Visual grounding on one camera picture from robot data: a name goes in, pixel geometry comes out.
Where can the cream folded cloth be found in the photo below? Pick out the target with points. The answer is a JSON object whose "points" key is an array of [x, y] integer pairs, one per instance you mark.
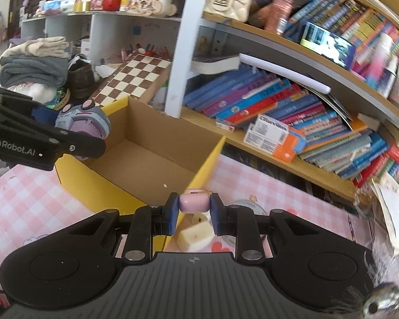
{"points": [[43, 46]]}

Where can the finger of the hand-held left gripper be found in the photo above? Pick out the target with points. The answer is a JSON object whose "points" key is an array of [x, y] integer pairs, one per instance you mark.
{"points": [[69, 143]]}

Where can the white printed paper sheets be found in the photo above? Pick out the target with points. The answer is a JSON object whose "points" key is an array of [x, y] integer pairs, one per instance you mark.
{"points": [[392, 212]]}

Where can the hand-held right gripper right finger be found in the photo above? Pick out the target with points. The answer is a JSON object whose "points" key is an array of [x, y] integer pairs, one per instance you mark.
{"points": [[216, 217]]}

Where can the stack of colourful books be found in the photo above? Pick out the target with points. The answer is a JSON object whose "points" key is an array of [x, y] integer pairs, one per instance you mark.
{"points": [[269, 96]]}

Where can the blue photo card box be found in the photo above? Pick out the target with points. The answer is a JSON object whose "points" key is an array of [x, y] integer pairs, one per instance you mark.
{"points": [[332, 48]]}

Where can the wooden bookshelf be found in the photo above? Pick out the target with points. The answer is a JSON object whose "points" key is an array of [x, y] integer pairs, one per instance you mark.
{"points": [[322, 181]]}

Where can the small pink rounded case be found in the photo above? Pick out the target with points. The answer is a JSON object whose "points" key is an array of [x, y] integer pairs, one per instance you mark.
{"points": [[194, 203]]}

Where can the thick paperback book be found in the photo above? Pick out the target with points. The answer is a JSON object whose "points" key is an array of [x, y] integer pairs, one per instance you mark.
{"points": [[216, 64]]}

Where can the blue sticky note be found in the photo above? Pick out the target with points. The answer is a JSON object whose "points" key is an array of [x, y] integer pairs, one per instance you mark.
{"points": [[137, 30]]}

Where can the yellow cardboard box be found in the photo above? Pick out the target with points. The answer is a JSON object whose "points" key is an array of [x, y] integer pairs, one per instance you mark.
{"points": [[146, 153]]}

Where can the brown leather shoe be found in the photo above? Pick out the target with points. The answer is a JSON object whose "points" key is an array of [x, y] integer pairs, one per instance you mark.
{"points": [[81, 79]]}

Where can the white cubby shelf unit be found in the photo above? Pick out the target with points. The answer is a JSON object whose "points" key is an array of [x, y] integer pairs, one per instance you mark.
{"points": [[153, 33]]}

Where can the pink checkered tablecloth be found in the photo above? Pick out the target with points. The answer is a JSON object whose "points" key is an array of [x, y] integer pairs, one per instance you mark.
{"points": [[20, 206]]}

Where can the small red white carton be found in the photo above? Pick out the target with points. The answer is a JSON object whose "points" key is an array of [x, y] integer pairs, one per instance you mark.
{"points": [[224, 124]]}

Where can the white rolled tube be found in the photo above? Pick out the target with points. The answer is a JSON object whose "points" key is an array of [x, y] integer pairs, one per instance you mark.
{"points": [[286, 73]]}

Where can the row of upright books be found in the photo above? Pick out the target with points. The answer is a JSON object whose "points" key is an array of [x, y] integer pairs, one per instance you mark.
{"points": [[352, 16]]}

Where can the white shelf post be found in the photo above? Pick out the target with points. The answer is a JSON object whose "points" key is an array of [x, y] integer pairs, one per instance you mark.
{"points": [[186, 40]]}

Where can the wooden chessboard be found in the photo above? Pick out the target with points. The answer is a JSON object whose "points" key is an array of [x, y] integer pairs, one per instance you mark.
{"points": [[133, 76]]}

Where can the grey folded blanket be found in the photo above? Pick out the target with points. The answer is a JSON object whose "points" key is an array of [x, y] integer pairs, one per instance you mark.
{"points": [[30, 69]]}

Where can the orange and white carton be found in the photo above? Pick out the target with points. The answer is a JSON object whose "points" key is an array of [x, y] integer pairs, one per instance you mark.
{"points": [[269, 133]]}

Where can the blue and white packet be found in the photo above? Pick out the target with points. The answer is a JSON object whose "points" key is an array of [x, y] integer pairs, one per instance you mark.
{"points": [[58, 5]]}

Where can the cream foam block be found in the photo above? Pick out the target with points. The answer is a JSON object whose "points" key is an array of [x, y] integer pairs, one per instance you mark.
{"points": [[194, 236]]}

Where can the brown spray bottle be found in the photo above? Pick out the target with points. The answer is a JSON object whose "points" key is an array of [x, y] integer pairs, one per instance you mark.
{"points": [[279, 10]]}

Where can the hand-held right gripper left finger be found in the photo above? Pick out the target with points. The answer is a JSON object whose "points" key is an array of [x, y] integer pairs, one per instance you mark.
{"points": [[171, 216]]}

